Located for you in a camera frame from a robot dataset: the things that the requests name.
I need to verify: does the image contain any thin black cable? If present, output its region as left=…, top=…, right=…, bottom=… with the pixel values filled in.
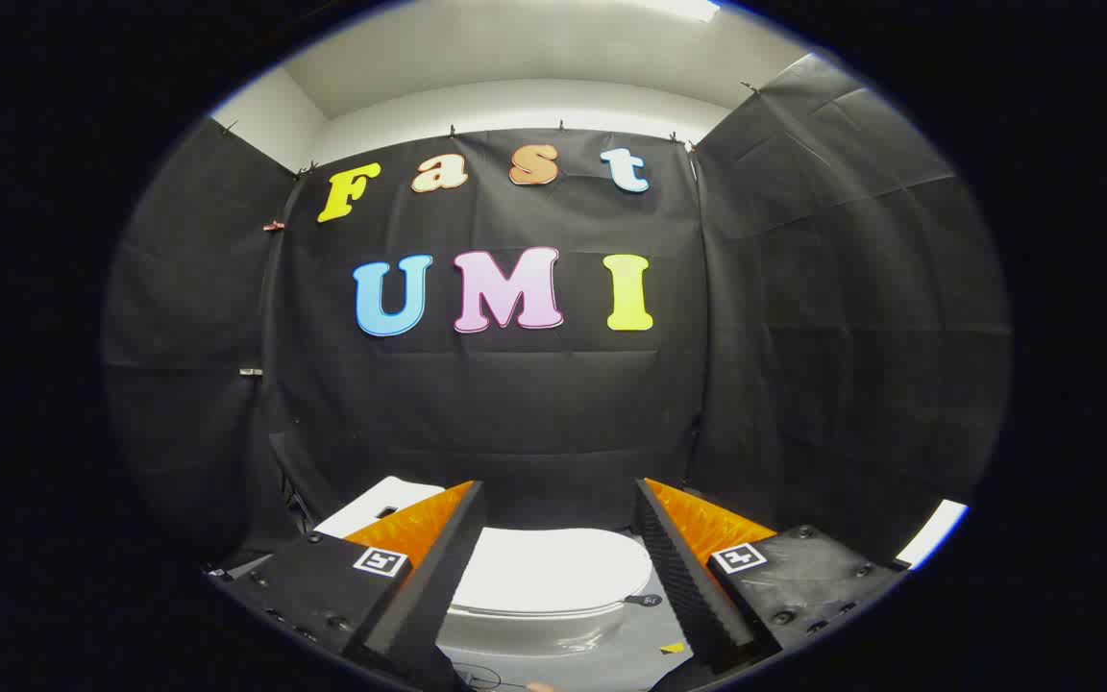
left=453, top=661, right=530, bottom=691

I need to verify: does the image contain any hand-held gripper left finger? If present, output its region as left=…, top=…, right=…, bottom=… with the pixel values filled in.
left=208, top=481, right=487, bottom=692

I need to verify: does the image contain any black backdrop cloth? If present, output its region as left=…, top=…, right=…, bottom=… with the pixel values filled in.
left=102, top=53, right=1011, bottom=578

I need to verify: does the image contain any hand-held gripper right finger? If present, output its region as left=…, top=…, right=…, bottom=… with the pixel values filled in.
left=635, top=478, right=905, bottom=674

